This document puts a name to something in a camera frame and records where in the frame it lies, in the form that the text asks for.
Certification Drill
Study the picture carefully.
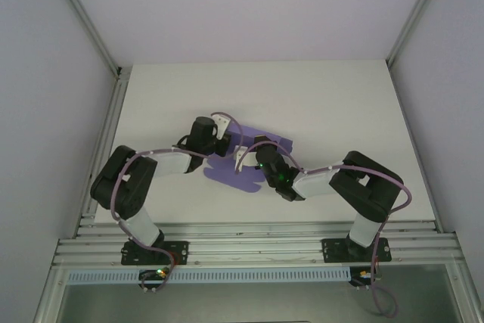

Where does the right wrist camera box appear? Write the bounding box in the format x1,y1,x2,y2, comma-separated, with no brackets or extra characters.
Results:
234,144,262,175

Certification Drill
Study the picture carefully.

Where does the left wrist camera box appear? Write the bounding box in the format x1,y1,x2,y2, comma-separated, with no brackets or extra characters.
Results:
210,111,231,141

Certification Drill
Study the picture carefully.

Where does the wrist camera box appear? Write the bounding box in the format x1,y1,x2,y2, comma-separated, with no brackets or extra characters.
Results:
210,111,231,141
234,144,262,175

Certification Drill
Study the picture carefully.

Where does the aluminium side rail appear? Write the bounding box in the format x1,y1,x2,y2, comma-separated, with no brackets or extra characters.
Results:
385,60,443,233
77,67,132,225

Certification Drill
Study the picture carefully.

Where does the purple cloth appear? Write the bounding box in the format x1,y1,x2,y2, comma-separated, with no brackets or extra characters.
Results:
203,123,294,194

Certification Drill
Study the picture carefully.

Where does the light blue slotted cable duct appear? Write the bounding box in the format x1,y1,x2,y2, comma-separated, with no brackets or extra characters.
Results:
67,266,352,285

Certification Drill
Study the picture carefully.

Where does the aluminium cross rail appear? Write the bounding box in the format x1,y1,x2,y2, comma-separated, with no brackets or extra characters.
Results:
52,220,464,267

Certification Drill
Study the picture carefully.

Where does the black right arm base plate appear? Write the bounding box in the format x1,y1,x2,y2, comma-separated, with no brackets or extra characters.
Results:
321,238,390,263

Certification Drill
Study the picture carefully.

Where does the aluminium frame post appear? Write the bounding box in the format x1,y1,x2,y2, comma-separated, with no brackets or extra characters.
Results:
385,0,453,65
47,0,123,78

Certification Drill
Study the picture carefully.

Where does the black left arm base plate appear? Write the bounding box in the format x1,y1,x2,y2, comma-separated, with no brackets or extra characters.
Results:
120,240,190,266

